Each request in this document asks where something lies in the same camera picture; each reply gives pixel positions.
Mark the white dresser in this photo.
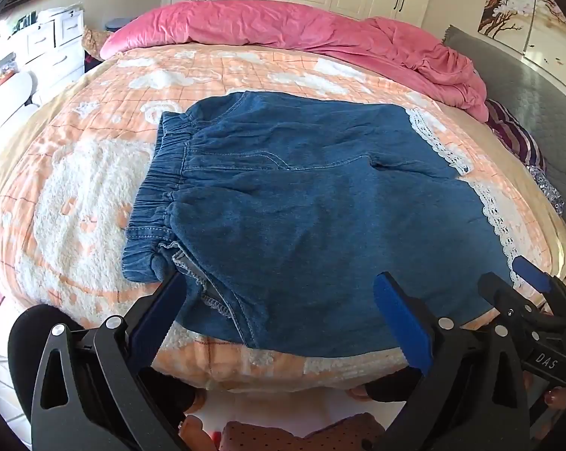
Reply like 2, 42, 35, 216
0, 4, 87, 83

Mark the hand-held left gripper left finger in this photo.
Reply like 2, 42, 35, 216
32, 270, 190, 451

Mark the blue denim pants lace hem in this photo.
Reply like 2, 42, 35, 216
122, 91, 524, 359

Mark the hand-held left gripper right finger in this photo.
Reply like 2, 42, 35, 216
376, 271, 531, 451

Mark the flower wall painting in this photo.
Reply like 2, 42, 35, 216
479, 0, 566, 100

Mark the grey padded headboard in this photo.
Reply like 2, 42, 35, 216
440, 25, 566, 266

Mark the person's right hand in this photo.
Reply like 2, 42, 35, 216
522, 371, 566, 439

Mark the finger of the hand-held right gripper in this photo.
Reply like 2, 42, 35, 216
512, 256, 566, 330
477, 271, 566, 354

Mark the purple striped cloth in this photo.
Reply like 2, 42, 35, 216
484, 98, 548, 171

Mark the brown plush toy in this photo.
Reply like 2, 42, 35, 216
82, 27, 118, 60

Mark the peach printed blanket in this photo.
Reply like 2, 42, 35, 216
0, 44, 566, 393

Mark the pink quilt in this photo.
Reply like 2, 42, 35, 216
100, 0, 489, 121

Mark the white round chair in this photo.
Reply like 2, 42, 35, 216
0, 71, 36, 124

